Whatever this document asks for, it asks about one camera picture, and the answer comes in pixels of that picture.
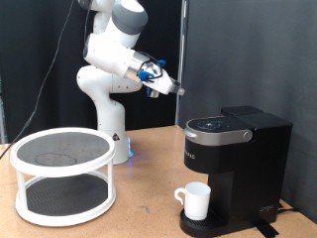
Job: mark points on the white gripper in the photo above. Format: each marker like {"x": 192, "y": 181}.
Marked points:
{"x": 160, "y": 81}

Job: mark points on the black Keurig coffee machine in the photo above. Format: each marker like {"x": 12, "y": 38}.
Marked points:
{"x": 251, "y": 158}

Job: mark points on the white mug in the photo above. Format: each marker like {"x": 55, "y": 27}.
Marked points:
{"x": 197, "y": 200}

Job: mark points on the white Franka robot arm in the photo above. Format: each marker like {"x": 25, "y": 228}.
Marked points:
{"x": 109, "y": 79}

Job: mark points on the black backdrop curtain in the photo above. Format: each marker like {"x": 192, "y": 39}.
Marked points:
{"x": 158, "y": 112}

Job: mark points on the white two-tier turntable stand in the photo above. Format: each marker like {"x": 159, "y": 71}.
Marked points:
{"x": 62, "y": 167}

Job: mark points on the black tape strip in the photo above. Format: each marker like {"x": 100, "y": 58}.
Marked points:
{"x": 265, "y": 228}

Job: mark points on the wrist camera on blue mount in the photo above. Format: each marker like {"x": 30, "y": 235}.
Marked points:
{"x": 153, "y": 93}

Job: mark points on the grey metal frame post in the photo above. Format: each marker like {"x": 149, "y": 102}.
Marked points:
{"x": 1, "y": 125}

